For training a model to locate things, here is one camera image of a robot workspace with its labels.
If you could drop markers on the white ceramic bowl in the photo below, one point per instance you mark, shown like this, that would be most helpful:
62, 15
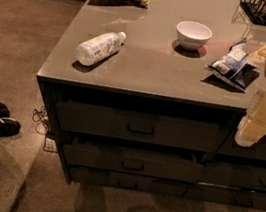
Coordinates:
192, 35

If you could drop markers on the blue white snack bag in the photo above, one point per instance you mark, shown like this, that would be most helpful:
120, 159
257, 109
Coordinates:
231, 67

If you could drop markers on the black sneaker near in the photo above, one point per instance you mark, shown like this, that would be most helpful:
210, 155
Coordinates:
9, 127

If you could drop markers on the dark cabinet counter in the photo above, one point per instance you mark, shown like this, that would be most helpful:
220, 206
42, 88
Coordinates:
152, 73

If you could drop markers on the yellow snack bag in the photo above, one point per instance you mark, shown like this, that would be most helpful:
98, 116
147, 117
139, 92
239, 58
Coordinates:
257, 58

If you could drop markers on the small wire rack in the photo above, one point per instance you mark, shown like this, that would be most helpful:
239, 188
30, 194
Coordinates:
50, 143

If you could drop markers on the white plastic bottle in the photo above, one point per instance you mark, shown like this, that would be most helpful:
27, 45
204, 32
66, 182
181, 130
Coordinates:
94, 50

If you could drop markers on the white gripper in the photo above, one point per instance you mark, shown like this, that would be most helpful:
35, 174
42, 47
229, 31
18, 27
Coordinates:
251, 128

